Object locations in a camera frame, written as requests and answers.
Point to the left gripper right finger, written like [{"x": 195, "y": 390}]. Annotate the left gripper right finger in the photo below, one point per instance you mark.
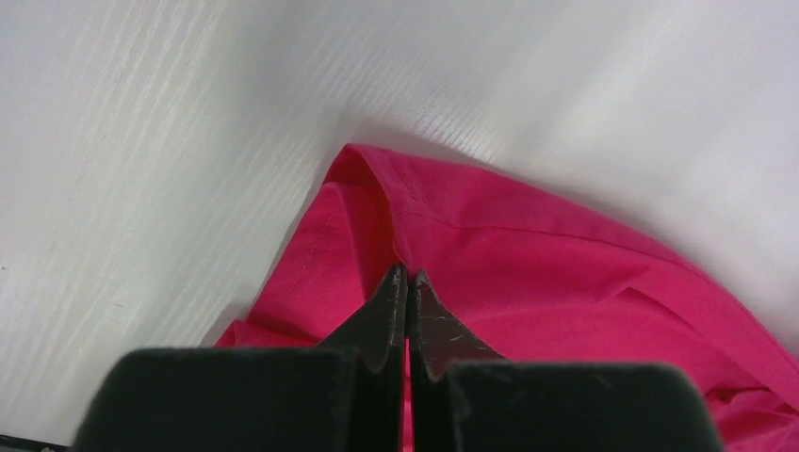
[{"x": 468, "y": 397}]

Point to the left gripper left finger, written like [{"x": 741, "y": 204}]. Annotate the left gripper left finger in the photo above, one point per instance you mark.
[{"x": 344, "y": 394}]

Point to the magenta t shirt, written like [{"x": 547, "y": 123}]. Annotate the magenta t shirt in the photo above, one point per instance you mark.
[{"x": 535, "y": 276}]

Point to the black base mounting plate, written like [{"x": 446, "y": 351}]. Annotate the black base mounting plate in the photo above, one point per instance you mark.
[{"x": 15, "y": 444}]

